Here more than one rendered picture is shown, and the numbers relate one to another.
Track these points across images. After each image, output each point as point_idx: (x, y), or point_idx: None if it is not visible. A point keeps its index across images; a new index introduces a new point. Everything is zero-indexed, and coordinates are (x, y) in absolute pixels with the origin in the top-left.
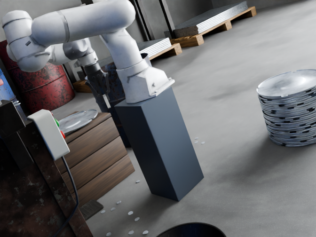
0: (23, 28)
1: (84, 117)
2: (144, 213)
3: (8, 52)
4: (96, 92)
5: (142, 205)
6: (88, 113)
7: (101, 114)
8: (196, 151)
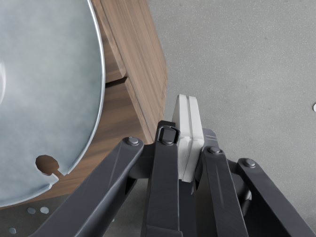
0: None
1: (14, 82)
2: (124, 216)
3: None
4: (131, 167)
5: (130, 197)
6: (41, 3)
7: (118, 134)
8: (307, 138)
